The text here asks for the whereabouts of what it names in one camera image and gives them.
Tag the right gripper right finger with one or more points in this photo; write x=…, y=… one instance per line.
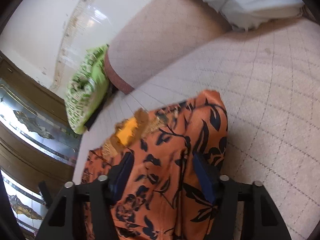
x=221, y=191

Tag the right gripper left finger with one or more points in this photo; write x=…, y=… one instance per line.
x=104, y=193

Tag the orange black floral garment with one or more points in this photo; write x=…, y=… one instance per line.
x=163, y=197

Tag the brown wooden glass cabinet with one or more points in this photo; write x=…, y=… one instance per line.
x=38, y=148

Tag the green patterned pillow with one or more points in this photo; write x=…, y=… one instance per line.
x=86, y=89

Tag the pink quilted bed cover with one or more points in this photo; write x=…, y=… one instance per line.
x=268, y=80

